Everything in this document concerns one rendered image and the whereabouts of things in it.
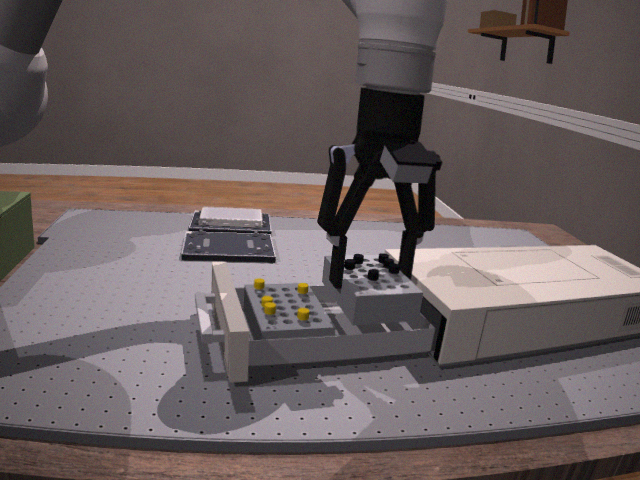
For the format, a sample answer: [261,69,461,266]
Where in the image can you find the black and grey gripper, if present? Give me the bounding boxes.
[317,88,437,289]

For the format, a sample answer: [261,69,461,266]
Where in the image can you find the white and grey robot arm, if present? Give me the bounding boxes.
[0,0,447,184]

